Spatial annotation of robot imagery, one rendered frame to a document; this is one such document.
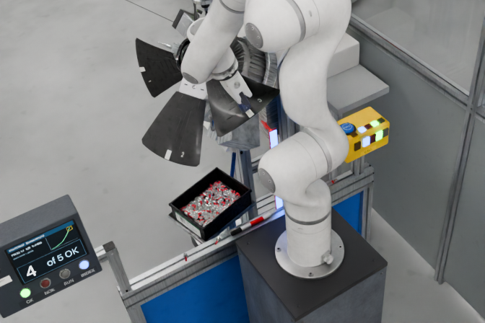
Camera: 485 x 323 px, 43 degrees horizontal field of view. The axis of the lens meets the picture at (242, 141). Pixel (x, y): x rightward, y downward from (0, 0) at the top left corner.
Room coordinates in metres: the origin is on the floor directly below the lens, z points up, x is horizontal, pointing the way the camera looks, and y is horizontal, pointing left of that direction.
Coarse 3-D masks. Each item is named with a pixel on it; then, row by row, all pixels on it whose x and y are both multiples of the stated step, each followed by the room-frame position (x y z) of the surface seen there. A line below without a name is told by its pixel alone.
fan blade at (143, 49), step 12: (144, 48) 1.88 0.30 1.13; (156, 48) 1.83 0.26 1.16; (144, 60) 1.88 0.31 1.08; (156, 60) 1.83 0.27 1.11; (168, 60) 1.78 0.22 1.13; (144, 72) 1.88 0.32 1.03; (156, 72) 1.83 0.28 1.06; (168, 72) 1.79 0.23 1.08; (180, 72) 1.75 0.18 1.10; (156, 84) 1.83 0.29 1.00; (168, 84) 1.80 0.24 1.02; (156, 96) 1.83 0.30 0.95
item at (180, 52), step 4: (184, 40) 1.72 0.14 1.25; (188, 40) 1.71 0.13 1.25; (180, 44) 1.72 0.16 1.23; (184, 44) 1.71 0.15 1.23; (188, 44) 1.70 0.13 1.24; (180, 48) 1.71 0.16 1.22; (184, 48) 1.70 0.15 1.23; (180, 52) 1.71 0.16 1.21; (184, 52) 1.69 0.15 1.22; (176, 56) 1.70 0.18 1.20; (180, 56) 1.69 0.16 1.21; (176, 60) 1.69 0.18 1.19; (180, 60) 1.69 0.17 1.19; (176, 64) 1.68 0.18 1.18; (180, 64) 1.67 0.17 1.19; (180, 68) 1.65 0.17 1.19
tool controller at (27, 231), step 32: (0, 224) 1.03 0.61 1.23; (32, 224) 1.00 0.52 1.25; (64, 224) 0.99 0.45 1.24; (0, 256) 0.93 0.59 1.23; (32, 256) 0.94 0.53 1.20; (64, 256) 0.96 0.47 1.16; (96, 256) 0.98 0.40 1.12; (0, 288) 0.89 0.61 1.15; (32, 288) 0.91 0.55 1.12; (64, 288) 0.93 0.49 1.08
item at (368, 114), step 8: (360, 112) 1.45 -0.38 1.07; (368, 112) 1.44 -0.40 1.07; (376, 112) 1.44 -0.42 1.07; (344, 120) 1.42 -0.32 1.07; (352, 120) 1.41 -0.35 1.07; (360, 120) 1.41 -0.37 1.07; (368, 120) 1.41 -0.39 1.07; (376, 120) 1.40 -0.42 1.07; (376, 128) 1.37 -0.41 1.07; (384, 128) 1.38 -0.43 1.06; (360, 136) 1.34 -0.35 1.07; (352, 144) 1.33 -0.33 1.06; (376, 144) 1.37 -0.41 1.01; (384, 144) 1.38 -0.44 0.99; (352, 152) 1.33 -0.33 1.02; (360, 152) 1.34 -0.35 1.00; (368, 152) 1.35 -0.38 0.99; (344, 160) 1.33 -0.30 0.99; (352, 160) 1.33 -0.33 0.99
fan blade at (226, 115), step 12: (216, 84) 1.54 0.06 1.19; (252, 84) 1.50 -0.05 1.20; (264, 84) 1.48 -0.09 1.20; (216, 96) 1.49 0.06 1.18; (228, 96) 1.47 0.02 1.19; (252, 96) 1.44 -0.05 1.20; (264, 96) 1.43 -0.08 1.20; (216, 108) 1.44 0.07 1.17; (228, 108) 1.42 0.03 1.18; (252, 108) 1.39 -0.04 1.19; (216, 120) 1.40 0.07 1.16; (228, 120) 1.38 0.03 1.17; (240, 120) 1.36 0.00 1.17; (216, 132) 1.36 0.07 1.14; (228, 132) 1.34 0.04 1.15
